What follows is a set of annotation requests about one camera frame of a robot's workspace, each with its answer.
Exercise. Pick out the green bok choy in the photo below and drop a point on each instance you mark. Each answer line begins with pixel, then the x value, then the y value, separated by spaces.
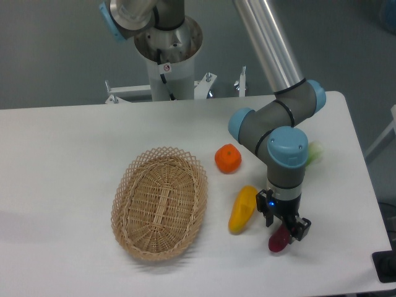
pixel 315 153

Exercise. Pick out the black box at table edge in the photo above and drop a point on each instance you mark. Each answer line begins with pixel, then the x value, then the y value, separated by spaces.
pixel 384 262

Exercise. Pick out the white furniture leg at right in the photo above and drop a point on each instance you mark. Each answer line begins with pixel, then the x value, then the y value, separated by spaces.
pixel 382 141

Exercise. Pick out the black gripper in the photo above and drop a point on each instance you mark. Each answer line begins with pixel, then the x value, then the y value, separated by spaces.
pixel 286 210

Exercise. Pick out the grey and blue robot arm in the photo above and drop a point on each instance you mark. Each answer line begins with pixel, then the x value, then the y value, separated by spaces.
pixel 270 133

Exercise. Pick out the purple-red sweet potato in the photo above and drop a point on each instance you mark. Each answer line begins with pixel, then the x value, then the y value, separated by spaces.
pixel 279 240

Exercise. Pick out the orange tangerine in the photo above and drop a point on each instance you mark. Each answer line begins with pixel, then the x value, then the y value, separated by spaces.
pixel 228 159

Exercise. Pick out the white metal base frame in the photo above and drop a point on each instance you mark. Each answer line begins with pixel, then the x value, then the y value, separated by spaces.
pixel 164 87

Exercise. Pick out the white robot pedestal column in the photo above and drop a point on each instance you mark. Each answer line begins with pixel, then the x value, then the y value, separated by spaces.
pixel 179 46

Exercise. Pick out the woven wicker basket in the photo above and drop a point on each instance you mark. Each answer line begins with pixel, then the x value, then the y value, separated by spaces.
pixel 160 204

